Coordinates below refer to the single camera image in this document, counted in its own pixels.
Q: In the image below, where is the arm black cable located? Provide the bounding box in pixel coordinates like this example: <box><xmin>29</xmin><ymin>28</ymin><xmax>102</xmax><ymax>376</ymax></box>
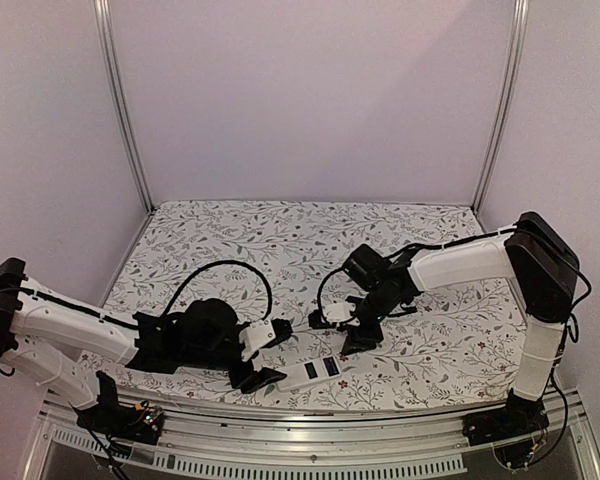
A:
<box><xmin>315</xmin><ymin>224</ymin><xmax>521</xmax><ymax>326</ymax></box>
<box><xmin>162</xmin><ymin>259</ymin><xmax>274</xmax><ymax>326</ymax></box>

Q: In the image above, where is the purple AAA battery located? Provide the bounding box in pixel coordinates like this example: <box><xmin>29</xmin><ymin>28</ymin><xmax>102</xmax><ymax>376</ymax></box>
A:
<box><xmin>323</xmin><ymin>357</ymin><xmax>340</xmax><ymax>377</ymax></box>

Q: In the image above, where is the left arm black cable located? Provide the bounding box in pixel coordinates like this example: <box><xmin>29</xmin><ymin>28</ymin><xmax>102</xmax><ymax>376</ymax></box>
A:
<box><xmin>162</xmin><ymin>259</ymin><xmax>274</xmax><ymax>326</ymax></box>

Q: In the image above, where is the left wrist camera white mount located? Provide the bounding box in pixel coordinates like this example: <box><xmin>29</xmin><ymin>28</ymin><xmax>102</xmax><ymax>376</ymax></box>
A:
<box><xmin>238</xmin><ymin>319</ymin><xmax>293</xmax><ymax>362</ymax></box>

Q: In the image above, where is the aluminium front rail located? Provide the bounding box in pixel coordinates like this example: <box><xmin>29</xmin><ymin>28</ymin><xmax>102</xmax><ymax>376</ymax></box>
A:
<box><xmin>20</xmin><ymin>388</ymin><xmax>600</xmax><ymax>479</ymax></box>

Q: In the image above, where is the left aluminium frame post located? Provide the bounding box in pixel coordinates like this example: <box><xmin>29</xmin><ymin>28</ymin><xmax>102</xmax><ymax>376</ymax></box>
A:
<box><xmin>93</xmin><ymin>0</ymin><xmax>155</xmax><ymax>215</ymax></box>

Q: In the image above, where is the aluminium frame post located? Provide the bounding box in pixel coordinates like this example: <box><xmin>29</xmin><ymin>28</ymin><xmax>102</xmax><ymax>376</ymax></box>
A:
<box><xmin>93</xmin><ymin>0</ymin><xmax>155</xmax><ymax>215</ymax></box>
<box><xmin>471</xmin><ymin>0</ymin><xmax>529</xmax><ymax>217</ymax></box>

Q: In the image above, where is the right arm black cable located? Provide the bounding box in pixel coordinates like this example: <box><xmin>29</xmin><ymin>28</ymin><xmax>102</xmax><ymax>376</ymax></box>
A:
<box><xmin>315</xmin><ymin>224</ymin><xmax>521</xmax><ymax>326</ymax></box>

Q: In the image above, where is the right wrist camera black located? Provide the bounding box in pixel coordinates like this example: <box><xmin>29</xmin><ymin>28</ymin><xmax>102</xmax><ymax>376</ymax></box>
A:
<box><xmin>308</xmin><ymin>302</ymin><xmax>359</xmax><ymax>330</ymax></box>

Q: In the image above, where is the white remote control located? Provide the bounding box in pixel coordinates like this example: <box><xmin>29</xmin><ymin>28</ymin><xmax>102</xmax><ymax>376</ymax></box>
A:
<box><xmin>275</xmin><ymin>356</ymin><xmax>342</xmax><ymax>392</ymax></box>

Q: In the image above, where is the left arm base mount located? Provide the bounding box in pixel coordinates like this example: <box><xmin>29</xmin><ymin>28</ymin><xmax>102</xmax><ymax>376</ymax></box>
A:
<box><xmin>76</xmin><ymin>371</ymin><xmax>165</xmax><ymax>446</ymax></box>

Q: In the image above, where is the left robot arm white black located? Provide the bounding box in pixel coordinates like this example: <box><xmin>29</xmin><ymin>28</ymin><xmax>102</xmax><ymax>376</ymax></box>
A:
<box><xmin>0</xmin><ymin>258</ymin><xmax>292</xmax><ymax>434</ymax></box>

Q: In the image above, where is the floral patterned table mat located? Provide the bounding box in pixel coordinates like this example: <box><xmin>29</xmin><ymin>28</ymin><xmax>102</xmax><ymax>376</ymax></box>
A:
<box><xmin>80</xmin><ymin>201</ymin><xmax>525</xmax><ymax>411</ymax></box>

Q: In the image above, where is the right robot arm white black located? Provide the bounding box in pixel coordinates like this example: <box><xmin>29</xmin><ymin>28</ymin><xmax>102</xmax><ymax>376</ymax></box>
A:
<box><xmin>342</xmin><ymin>212</ymin><xmax>587</xmax><ymax>436</ymax></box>

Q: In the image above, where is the right aluminium frame post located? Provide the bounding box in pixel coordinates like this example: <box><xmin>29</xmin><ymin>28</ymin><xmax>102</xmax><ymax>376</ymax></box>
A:
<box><xmin>471</xmin><ymin>0</ymin><xmax>529</xmax><ymax>217</ymax></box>

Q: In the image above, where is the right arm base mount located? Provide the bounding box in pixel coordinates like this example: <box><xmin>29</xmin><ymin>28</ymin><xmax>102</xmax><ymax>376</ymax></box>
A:
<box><xmin>462</xmin><ymin>391</ymin><xmax>549</xmax><ymax>470</ymax></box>

